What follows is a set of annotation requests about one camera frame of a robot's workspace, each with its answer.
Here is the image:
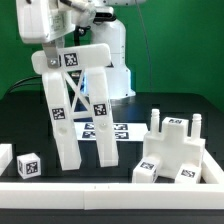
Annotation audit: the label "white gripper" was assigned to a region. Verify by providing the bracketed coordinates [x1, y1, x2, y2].
[16, 0, 75, 69]

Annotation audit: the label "long white chair back post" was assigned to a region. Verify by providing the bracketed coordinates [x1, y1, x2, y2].
[32, 44, 119, 170]

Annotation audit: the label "white chair seat piece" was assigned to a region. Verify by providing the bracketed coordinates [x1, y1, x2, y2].
[143, 109, 206, 179]

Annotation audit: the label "white sheet with tags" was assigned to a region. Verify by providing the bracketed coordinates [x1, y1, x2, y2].
[75, 122, 148, 142]

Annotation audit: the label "white tagged cube front left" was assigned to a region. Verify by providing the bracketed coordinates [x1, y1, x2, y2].
[17, 153, 41, 179]

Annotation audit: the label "black cables at base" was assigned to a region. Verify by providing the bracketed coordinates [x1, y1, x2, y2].
[6, 75, 44, 96]

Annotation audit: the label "white U-shaped boundary frame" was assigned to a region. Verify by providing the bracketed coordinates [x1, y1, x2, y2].
[0, 143, 224, 211]

